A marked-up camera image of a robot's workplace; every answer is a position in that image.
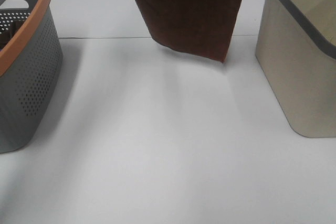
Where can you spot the beige basket grey rim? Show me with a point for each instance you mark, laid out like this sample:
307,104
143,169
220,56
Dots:
296,50

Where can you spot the brown towel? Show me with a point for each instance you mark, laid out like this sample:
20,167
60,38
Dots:
199,27

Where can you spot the grey perforated basket orange rim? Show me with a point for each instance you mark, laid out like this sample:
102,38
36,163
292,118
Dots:
31,59

